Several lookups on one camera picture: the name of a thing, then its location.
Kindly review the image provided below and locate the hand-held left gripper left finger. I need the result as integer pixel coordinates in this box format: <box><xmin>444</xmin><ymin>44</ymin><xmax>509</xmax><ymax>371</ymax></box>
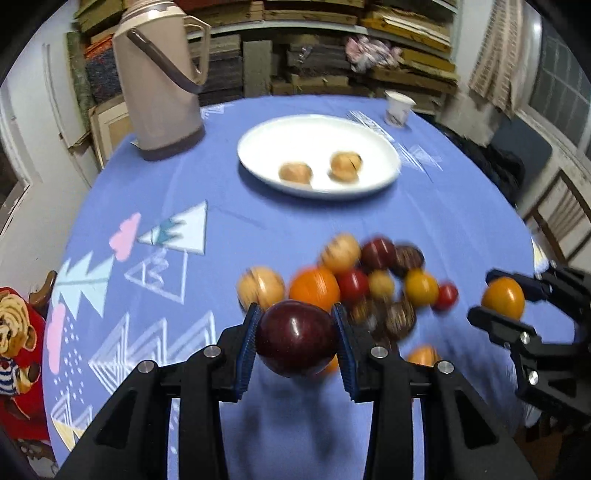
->
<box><xmin>55</xmin><ymin>302</ymin><xmax>264</xmax><ymax>480</ymax></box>

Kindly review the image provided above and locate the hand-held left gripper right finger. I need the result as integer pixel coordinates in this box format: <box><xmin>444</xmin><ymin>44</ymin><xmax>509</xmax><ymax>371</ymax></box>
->
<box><xmin>331</xmin><ymin>302</ymin><xmax>539</xmax><ymax>480</ymax></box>

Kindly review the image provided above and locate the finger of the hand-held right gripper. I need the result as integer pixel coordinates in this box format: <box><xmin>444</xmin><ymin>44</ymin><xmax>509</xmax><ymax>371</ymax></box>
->
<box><xmin>467</xmin><ymin>306</ymin><xmax>591</xmax><ymax>416</ymax></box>
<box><xmin>486</xmin><ymin>268</ymin><xmax>591</xmax><ymax>324</ymax></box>

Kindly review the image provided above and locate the dark red plum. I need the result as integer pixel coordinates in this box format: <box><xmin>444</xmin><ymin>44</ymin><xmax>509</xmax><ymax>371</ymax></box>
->
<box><xmin>255</xmin><ymin>300</ymin><xmax>339</xmax><ymax>377</ymax></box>
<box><xmin>360</xmin><ymin>237</ymin><xmax>397</xmax><ymax>271</ymax></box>

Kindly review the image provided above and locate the yellow pepino melon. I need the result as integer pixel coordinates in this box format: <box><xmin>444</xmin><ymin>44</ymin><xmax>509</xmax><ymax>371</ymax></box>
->
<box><xmin>329</xmin><ymin>151</ymin><xmax>363</xmax><ymax>182</ymax></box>
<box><xmin>236</xmin><ymin>266</ymin><xmax>286</xmax><ymax>311</ymax></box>
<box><xmin>278</xmin><ymin>161</ymin><xmax>314</xmax><ymax>184</ymax></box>
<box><xmin>320</xmin><ymin>234</ymin><xmax>362</xmax><ymax>274</ymax></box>

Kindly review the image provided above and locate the small red cherry tomato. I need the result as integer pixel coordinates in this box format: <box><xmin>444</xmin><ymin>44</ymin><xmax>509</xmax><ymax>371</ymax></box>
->
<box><xmin>433</xmin><ymin>283</ymin><xmax>459</xmax><ymax>311</ymax></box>

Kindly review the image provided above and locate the dark water chestnut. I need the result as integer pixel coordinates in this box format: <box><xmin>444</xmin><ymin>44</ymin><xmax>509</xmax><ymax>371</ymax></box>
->
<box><xmin>383</xmin><ymin>299</ymin><xmax>417</xmax><ymax>341</ymax></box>
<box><xmin>349</xmin><ymin>299</ymin><xmax>384</xmax><ymax>333</ymax></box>
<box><xmin>392</xmin><ymin>246</ymin><xmax>426</xmax><ymax>273</ymax></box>

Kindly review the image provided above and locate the yellow tomato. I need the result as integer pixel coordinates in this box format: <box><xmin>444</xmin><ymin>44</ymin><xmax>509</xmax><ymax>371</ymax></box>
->
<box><xmin>404</xmin><ymin>270</ymin><xmax>439</xmax><ymax>308</ymax></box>

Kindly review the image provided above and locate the white oval plate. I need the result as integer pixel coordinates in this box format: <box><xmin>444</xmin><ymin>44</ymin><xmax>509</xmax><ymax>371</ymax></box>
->
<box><xmin>237</xmin><ymin>114</ymin><xmax>401</xmax><ymax>199</ymax></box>

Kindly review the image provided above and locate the blue printed tablecloth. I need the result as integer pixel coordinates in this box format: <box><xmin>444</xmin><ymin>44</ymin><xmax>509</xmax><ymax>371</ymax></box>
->
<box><xmin>45</xmin><ymin>96</ymin><xmax>571</xmax><ymax>480</ymax></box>

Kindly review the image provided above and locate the small round yellow fruit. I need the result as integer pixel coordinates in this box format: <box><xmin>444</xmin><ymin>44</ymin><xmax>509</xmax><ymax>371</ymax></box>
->
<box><xmin>368</xmin><ymin>270</ymin><xmax>395</xmax><ymax>300</ymax></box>

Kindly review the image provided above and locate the wooden chair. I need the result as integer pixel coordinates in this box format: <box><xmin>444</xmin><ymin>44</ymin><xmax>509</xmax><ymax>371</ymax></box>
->
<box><xmin>524</xmin><ymin>168</ymin><xmax>591</xmax><ymax>264</ymax></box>

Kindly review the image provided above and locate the black bag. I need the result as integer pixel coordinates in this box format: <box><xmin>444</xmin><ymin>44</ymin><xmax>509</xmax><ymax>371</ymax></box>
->
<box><xmin>434</xmin><ymin>122</ymin><xmax>525</xmax><ymax>208</ymax></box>

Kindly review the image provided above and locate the dark blue panel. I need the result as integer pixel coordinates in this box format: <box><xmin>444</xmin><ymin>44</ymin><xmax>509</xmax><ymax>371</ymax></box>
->
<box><xmin>489</xmin><ymin>115</ymin><xmax>555</xmax><ymax>185</ymax></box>

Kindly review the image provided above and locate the window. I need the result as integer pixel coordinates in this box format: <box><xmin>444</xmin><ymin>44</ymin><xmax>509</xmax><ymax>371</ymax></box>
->
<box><xmin>526</xmin><ymin>32</ymin><xmax>591</xmax><ymax>153</ymax></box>

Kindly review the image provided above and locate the white paper cup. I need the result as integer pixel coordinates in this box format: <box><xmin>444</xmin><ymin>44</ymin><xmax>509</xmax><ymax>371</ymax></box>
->
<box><xmin>385</xmin><ymin>90</ymin><xmax>415</xmax><ymax>127</ymax></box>

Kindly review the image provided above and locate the checkered curtain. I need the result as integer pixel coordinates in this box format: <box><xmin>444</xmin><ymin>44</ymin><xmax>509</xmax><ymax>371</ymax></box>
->
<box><xmin>468</xmin><ymin>0</ymin><xmax>543</xmax><ymax>116</ymax></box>

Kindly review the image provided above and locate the beige thermos jug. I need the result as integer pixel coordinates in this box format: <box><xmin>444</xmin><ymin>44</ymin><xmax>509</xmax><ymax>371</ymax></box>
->
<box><xmin>112</xmin><ymin>0</ymin><xmax>212</xmax><ymax>161</ymax></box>

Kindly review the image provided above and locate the crumpled floral cloth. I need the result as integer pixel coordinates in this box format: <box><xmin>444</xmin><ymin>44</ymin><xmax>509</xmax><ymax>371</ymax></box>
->
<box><xmin>345</xmin><ymin>36</ymin><xmax>403</xmax><ymax>72</ymax></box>

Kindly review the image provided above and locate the stack of wooden boards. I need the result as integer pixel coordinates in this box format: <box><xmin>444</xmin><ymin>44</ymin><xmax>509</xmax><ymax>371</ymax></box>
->
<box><xmin>67</xmin><ymin>0</ymin><xmax>460</xmax><ymax>112</ymax></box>

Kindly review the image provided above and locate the leaning wooden picture frame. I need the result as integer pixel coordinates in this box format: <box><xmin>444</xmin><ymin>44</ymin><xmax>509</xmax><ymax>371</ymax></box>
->
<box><xmin>90</xmin><ymin>97</ymin><xmax>134</xmax><ymax>169</ymax></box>

